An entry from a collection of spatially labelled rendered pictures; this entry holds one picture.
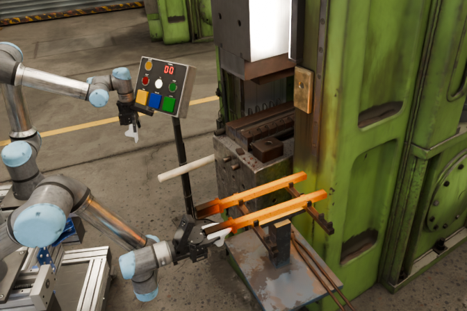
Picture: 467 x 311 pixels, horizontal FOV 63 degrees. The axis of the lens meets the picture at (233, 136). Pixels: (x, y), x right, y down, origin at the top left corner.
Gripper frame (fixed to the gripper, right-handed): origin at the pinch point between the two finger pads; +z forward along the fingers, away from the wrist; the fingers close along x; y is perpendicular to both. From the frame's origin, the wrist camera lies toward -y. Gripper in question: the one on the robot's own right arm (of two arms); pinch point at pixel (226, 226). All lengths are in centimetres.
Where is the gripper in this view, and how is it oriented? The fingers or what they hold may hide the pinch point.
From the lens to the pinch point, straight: 131.4
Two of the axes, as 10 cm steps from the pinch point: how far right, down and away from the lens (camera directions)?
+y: 0.5, 8.6, 5.1
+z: 9.2, -2.4, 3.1
